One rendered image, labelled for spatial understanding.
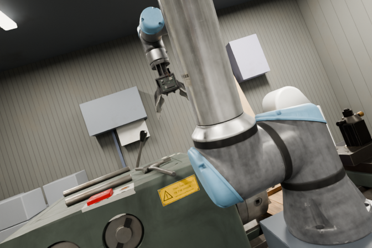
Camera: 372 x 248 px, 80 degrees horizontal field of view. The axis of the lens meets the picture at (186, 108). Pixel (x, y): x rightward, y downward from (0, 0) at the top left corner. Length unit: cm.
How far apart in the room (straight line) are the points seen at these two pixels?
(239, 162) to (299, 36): 469
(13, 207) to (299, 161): 305
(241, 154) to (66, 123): 378
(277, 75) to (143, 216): 408
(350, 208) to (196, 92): 31
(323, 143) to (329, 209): 11
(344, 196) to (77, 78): 392
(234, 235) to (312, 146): 39
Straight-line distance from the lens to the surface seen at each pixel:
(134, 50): 406
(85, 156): 395
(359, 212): 49
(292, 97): 361
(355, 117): 121
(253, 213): 90
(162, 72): 79
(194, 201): 67
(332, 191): 47
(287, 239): 51
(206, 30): 36
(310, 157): 44
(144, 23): 74
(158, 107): 82
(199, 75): 35
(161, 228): 67
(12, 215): 324
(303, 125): 43
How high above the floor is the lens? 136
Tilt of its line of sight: 4 degrees up
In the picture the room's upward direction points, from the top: 20 degrees counter-clockwise
